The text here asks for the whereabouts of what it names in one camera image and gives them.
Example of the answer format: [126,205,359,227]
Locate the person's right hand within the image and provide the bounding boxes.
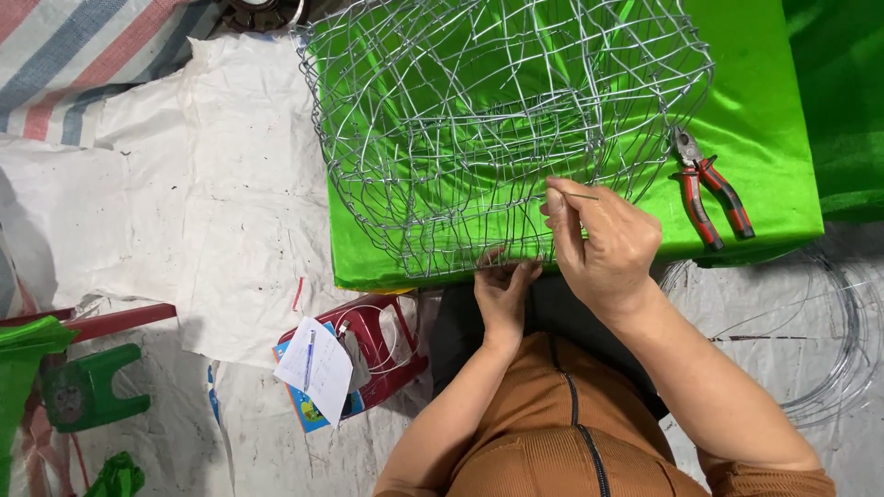
[539,176,664,313]

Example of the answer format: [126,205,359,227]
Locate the person's left hand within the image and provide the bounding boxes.
[474,246,545,345]

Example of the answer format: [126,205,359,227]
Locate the silver wire mesh frame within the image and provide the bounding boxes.
[290,0,715,281]

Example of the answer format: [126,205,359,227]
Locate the black trousers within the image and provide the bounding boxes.
[430,272,671,422]

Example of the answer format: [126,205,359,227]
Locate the dark red plastic stool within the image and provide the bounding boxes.
[277,293,430,414]

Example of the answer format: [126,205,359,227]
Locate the brown ribbed zip jacket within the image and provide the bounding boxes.
[373,331,838,497]

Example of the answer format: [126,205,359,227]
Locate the white paper sheet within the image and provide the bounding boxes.
[273,316,355,427]

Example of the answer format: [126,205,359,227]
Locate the blue pen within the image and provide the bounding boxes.
[302,329,317,393]

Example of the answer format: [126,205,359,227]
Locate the shiny green satin cloth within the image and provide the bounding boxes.
[314,0,826,292]

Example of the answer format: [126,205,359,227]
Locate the blue colourful booklet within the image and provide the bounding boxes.
[272,338,366,434]

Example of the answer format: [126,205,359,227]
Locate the dark green fabric sheet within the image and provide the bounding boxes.
[782,0,884,223]

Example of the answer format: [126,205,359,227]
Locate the white woven sack sheet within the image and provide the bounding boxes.
[0,31,443,497]

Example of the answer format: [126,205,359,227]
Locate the dark round spool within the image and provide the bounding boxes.
[220,0,309,35]

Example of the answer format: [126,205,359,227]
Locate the crumpled green fabric scrap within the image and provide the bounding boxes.
[83,451,146,497]

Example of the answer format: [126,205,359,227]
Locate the green plastic stool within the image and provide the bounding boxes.
[40,342,152,434]

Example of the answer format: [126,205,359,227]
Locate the pink striped plastic bag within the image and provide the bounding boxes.
[10,390,92,497]

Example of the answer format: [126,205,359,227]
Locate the striped woven tarp bag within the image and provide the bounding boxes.
[0,0,225,149]

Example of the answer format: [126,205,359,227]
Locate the red handled pliers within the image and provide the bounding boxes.
[668,126,756,254]

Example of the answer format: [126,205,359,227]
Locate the white cable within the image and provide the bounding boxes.
[336,304,417,376]

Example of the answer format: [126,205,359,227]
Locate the coil of thin wire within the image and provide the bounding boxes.
[656,247,884,430]

